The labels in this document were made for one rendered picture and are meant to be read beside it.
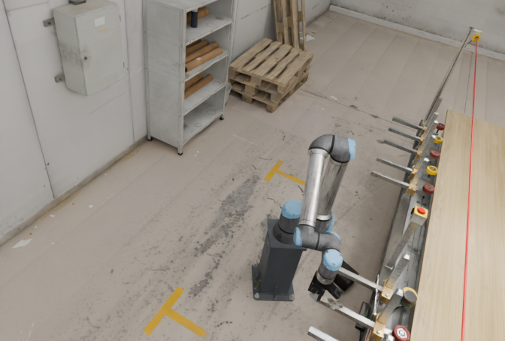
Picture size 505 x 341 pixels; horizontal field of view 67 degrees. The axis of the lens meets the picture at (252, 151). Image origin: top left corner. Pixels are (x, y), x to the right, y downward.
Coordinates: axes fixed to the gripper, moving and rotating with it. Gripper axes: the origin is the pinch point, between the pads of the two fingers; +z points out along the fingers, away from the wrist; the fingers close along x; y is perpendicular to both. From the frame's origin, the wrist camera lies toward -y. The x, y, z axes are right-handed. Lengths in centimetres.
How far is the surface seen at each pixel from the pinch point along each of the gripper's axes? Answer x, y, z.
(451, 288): -42, -63, -8
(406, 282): -57, -46, 20
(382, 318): -2.5, -31.7, -8.5
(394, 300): -2.4, -31.0, -25.5
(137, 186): -78, 189, 86
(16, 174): 3, 232, 33
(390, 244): -75, -30, 12
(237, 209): -106, 95, 84
